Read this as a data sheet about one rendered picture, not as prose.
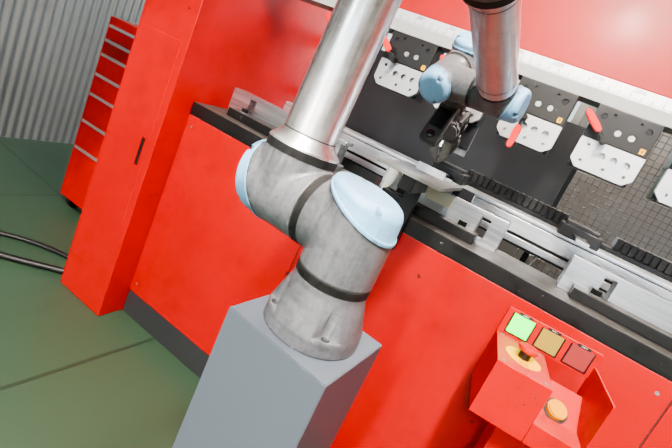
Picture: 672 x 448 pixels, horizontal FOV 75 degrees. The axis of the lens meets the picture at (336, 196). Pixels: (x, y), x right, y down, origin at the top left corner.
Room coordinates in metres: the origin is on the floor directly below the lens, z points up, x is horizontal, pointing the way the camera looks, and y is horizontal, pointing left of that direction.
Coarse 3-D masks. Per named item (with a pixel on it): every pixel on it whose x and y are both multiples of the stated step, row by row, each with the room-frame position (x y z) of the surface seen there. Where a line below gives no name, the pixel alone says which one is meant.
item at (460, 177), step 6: (444, 162) 1.52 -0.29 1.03; (438, 168) 1.51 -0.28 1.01; (444, 168) 1.51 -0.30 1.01; (450, 168) 1.51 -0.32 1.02; (456, 168) 1.50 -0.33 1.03; (450, 174) 1.50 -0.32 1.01; (456, 174) 1.49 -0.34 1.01; (462, 174) 1.48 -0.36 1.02; (456, 180) 1.48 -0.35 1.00; (462, 180) 1.48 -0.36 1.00; (468, 180) 1.56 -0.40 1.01
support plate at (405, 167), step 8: (384, 160) 1.10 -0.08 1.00; (392, 160) 1.17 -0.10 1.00; (400, 160) 1.27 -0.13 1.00; (400, 168) 1.09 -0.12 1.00; (408, 168) 1.15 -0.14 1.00; (416, 168) 1.24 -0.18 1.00; (416, 176) 1.07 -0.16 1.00; (424, 176) 1.13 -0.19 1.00; (432, 176) 1.22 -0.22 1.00; (432, 184) 1.05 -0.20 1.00; (440, 184) 1.11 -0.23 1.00; (448, 184) 1.19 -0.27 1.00
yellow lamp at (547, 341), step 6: (546, 330) 0.89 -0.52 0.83; (540, 336) 0.89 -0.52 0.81; (546, 336) 0.89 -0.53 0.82; (552, 336) 0.89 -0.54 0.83; (558, 336) 0.88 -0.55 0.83; (540, 342) 0.89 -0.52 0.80; (546, 342) 0.89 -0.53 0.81; (552, 342) 0.89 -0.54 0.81; (558, 342) 0.88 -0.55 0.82; (540, 348) 0.89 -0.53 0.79; (546, 348) 0.89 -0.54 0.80; (552, 348) 0.88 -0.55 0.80; (558, 348) 0.88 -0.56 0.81; (552, 354) 0.88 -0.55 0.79
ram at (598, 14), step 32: (320, 0) 1.53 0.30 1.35; (416, 0) 1.40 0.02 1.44; (448, 0) 1.37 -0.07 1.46; (544, 0) 1.27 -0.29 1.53; (576, 0) 1.25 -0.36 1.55; (608, 0) 1.22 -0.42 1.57; (640, 0) 1.19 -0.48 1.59; (416, 32) 1.39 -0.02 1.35; (544, 32) 1.26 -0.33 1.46; (576, 32) 1.23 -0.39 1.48; (608, 32) 1.21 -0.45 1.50; (640, 32) 1.18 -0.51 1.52; (576, 64) 1.22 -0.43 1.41; (608, 64) 1.19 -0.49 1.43; (640, 64) 1.17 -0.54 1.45; (608, 96) 1.18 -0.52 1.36
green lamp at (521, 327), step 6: (516, 318) 0.91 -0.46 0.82; (522, 318) 0.91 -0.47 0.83; (510, 324) 0.91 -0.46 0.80; (516, 324) 0.91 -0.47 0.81; (522, 324) 0.90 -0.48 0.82; (528, 324) 0.90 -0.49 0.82; (534, 324) 0.90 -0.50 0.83; (510, 330) 0.91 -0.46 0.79; (516, 330) 0.91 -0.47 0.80; (522, 330) 0.90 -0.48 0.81; (528, 330) 0.90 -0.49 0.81; (522, 336) 0.90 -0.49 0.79
